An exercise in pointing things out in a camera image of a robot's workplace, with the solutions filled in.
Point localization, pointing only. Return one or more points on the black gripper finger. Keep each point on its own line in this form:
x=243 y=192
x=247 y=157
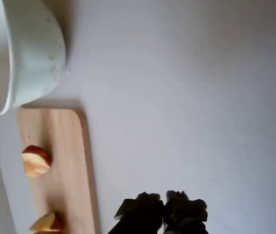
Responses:
x=184 y=214
x=142 y=214

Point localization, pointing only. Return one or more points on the yellow apple slice browned core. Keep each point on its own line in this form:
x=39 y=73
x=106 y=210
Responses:
x=35 y=163

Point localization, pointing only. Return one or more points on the wooden cutting board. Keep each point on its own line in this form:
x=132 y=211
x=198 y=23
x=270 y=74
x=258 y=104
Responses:
x=67 y=170

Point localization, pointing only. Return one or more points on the thin yellow apple slice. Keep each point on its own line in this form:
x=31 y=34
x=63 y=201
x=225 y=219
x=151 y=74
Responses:
x=47 y=223

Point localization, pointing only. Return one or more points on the white ceramic bowl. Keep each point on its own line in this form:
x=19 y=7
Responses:
x=35 y=61

